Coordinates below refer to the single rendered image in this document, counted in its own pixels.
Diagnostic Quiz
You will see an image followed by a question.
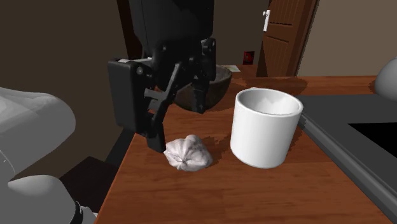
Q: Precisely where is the red wall socket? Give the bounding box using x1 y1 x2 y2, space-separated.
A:
242 50 256 66

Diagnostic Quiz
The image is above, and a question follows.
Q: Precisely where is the brown wooden door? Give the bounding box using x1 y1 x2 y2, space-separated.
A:
256 0 320 78

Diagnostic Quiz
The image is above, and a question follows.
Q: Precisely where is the pale flat paper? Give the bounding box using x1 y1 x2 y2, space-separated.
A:
220 64 242 73

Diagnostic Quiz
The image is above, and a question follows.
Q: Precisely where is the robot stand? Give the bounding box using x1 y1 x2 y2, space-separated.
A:
59 156 120 214

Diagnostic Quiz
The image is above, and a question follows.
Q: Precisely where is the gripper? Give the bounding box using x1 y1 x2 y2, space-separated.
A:
107 0 217 154

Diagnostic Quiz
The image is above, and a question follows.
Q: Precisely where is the white mug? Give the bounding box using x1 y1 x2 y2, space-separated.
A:
230 87 304 169

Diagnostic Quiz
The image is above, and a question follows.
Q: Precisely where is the white garlic bulb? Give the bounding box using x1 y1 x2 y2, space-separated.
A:
163 134 214 172

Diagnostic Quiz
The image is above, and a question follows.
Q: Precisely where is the dark brown bowl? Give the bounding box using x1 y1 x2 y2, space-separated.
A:
173 64 233 113

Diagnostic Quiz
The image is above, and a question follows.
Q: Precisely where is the dark grey sink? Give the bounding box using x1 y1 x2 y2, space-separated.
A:
294 94 397 223

